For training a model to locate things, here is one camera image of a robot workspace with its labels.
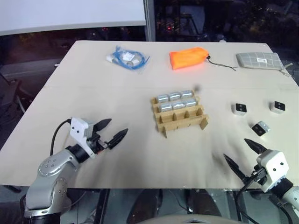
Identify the orange drawstring pouch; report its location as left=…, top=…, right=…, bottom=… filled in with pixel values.
left=169, top=47, right=239, bottom=71

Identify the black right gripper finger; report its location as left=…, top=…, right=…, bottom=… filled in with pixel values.
left=223, top=153, right=249, bottom=185
left=243, top=138, right=267, bottom=155

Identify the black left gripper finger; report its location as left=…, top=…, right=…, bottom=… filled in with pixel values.
left=107, top=127, right=129, bottom=150
left=93, top=118, right=113, bottom=132

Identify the blue coiled cable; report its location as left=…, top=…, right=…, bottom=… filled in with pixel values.
left=112, top=46, right=150, bottom=70

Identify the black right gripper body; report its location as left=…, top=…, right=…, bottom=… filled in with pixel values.
left=243, top=164, right=268, bottom=187

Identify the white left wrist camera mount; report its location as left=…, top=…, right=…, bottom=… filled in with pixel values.
left=69, top=117, right=99, bottom=160

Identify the black table leg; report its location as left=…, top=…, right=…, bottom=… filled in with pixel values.
left=93, top=189, right=111, bottom=224

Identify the grey checked fabric pouch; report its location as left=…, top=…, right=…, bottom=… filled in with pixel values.
left=235, top=52, right=292, bottom=78

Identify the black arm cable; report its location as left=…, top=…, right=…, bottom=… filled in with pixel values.
left=50, top=119, right=72, bottom=156
left=234, top=179, right=256, bottom=224

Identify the dark background chair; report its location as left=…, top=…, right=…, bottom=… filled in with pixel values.
left=0, top=76, right=34, bottom=115

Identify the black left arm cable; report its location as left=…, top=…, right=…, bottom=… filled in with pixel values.
left=50, top=119, right=72, bottom=156

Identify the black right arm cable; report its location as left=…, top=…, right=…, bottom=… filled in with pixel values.
left=234, top=179, right=256, bottom=224

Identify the dark rounded shape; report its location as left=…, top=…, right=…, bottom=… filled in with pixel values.
left=186, top=189, right=222, bottom=218
left=127, top=189, right=164, bottom=224

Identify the grey window pillar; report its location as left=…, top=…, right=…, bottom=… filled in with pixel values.
left=142, top=0, right=156, bottom=42

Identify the white projection screen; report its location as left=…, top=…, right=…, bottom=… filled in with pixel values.
left=0, top=0, right=146, bottom=37

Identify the wooden slotted rack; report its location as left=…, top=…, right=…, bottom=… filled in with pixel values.
left=149, top=89, right=209, bottom=139

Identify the blue cable in bag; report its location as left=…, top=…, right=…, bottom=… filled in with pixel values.
left=105, top=45, right=151, bottom=75

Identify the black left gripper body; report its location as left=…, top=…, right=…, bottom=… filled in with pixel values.
left=88, top=129, right=110, bottom=154

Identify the pale rounded robot body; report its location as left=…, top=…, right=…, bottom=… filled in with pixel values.
left=160, top=213, right=235, bottom=224

